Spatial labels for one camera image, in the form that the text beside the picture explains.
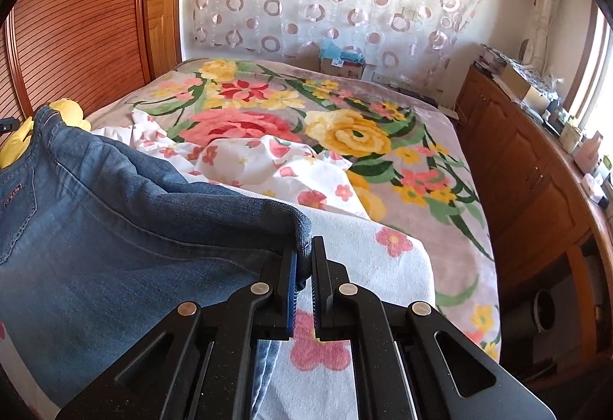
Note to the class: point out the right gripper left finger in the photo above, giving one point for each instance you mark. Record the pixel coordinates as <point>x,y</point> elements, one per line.
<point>275,315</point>

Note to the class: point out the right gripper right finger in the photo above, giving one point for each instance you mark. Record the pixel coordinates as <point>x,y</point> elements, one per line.
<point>336,316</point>

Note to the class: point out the blue denim jeans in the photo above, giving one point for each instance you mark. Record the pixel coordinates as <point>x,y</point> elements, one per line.
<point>100,241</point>

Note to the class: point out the white strawberry flower bedsheet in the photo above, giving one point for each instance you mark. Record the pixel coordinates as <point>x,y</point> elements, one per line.
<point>348,239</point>

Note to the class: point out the floral blanket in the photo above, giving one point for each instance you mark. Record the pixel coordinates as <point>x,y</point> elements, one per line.
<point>336,144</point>

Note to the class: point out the wooden side cabinet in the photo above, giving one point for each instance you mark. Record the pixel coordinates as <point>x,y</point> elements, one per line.
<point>552,245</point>

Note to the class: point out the cardboard box with blue bag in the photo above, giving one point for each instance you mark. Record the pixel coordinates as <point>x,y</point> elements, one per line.
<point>334,61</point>

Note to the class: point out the cardboard box on cabinet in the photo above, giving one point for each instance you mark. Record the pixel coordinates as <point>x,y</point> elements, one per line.
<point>525,91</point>

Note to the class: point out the white jar on cabinet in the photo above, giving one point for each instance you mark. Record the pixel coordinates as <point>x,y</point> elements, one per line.
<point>570,137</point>

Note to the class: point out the pink bottle on cabinet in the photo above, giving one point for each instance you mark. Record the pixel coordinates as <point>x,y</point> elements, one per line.
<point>586,157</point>

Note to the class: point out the wooden louvered wardrobe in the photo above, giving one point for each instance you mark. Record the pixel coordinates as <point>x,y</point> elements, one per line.
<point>93,51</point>

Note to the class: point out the window with wooden frame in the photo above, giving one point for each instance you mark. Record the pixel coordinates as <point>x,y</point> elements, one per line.
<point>591,74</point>

